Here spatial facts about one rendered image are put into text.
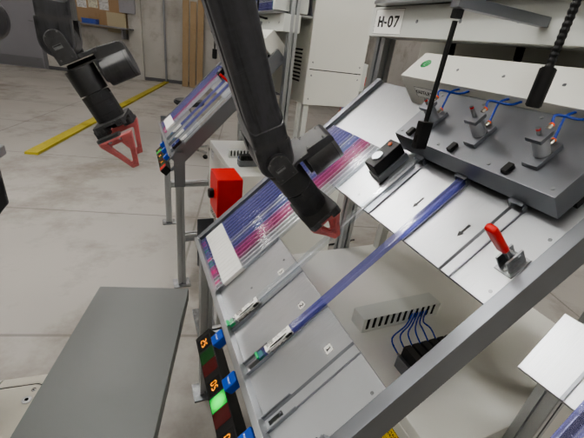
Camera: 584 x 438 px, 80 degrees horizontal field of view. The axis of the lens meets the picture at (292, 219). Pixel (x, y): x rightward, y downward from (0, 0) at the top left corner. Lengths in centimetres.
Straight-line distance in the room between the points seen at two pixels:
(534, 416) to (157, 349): 79
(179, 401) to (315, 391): 101
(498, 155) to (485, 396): 55
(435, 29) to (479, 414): 84
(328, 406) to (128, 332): 55
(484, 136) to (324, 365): 46
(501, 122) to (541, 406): 53
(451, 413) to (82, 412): 73
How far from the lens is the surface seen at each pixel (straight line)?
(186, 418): 151
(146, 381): 85
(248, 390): 65
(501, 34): 81
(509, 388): 102
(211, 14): 44
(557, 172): 60
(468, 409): 92
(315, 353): 62
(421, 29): 97
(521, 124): 69
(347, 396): 57
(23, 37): 1135
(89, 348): 95
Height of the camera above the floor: 126
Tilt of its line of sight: 26 degrees down
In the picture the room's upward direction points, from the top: 8 degrees clockwise
